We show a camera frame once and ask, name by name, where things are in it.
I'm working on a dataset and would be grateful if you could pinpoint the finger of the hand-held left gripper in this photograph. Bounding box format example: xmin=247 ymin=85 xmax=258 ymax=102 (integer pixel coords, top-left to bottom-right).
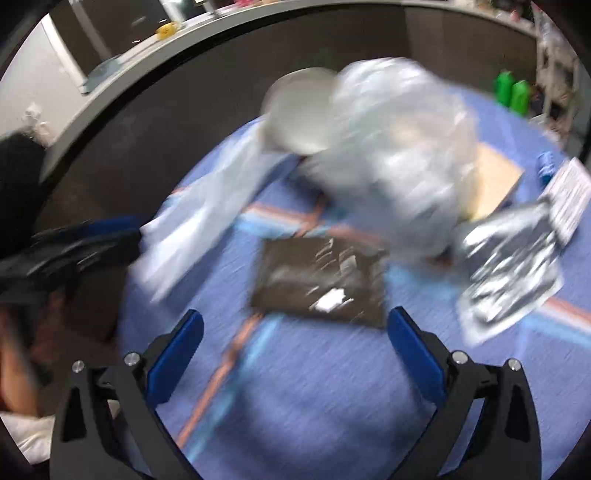
xmin=46 ymin=239 xmax=141 ymax=278
xmin=32 ymin=216 xmax=141 ymax=246

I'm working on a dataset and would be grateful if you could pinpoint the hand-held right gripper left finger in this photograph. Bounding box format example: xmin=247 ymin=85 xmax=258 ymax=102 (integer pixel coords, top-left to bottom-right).
xmin=48 ymin=309 xmax=205 ymax=480

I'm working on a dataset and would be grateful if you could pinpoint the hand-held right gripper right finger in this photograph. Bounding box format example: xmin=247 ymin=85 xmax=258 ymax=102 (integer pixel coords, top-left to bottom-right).
xmin=387 ymin=306 xmax=543 ymax=480

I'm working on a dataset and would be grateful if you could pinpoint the white translucent plastic bag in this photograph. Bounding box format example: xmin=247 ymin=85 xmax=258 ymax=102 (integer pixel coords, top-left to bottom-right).
xmin=131 ymin=120 xmax=301 ymax=303

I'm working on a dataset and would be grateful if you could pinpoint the small blue plastic bottle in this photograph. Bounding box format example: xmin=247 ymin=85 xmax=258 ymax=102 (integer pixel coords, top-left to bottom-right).
xmin=536 ymin=151 xmax=557 ymax=185

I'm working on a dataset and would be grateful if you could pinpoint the person's left forearm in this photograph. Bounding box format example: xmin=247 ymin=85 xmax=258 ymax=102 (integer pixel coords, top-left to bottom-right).
xmin=0 ymin=309 xmax=42 ymax=416

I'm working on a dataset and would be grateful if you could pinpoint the black chair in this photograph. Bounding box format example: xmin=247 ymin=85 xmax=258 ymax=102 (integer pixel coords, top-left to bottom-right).
xmin=0 ymin=134 xmax=49 ymax=259

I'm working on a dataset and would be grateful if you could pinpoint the blue striped tablecloth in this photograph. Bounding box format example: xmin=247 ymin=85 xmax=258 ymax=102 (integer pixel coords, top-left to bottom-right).
xmin=117 ymin=88 xmax=591 ymax=480

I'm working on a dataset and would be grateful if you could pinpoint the curved grey kitchen counter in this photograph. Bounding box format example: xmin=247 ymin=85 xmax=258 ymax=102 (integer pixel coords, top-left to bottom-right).
xmin=39 ymin=0 xmax=541 ymax=222

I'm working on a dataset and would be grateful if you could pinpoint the silver foil packet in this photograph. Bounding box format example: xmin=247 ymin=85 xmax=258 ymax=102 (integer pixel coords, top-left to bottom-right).
xmin=455 ymin=198 xmax=565 ymax=347

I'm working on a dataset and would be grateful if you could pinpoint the dark brown foil packet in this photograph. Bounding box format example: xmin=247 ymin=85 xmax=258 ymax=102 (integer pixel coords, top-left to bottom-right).
xmin=249 ymin=235 xmax=389 ymax=329

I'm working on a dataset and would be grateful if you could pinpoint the person's white clothing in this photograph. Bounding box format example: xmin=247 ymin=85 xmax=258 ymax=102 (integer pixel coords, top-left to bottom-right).
xmin=0 ymin=411 xmax=58 ymax=464

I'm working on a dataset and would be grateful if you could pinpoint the tan cardboard piece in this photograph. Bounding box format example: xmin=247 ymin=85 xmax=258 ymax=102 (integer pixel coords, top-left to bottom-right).
xmin=462 ymin=143 xmax=526 ymax=222

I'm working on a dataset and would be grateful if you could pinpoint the clear crumpled plastic bag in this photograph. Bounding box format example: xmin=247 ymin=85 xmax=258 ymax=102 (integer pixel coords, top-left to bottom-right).
xmin=300 ymin=58 xmax=481 ymax=259

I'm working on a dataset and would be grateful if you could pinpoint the white printed card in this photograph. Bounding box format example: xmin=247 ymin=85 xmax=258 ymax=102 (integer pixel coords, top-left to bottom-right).
xmin=540 ymin=157 xmax=591 ymax=245

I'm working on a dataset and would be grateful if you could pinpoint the white paper bowl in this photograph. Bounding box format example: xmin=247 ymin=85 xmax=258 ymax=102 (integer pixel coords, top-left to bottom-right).
xmin=261 ymin=67 xmax=340 ymax=155

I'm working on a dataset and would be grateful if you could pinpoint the green plastic bottle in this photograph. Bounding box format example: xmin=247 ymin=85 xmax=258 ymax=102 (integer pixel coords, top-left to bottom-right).
xmin=494 ymin=70 xmax=514 ymax=108
xmin=510 ymin=79 xmax=531 ymax=116

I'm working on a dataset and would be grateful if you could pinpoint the cream shelf rack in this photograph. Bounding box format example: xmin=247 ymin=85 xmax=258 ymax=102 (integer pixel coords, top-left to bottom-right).
xmin=531 ymin=4 xmax=583 ymax=139

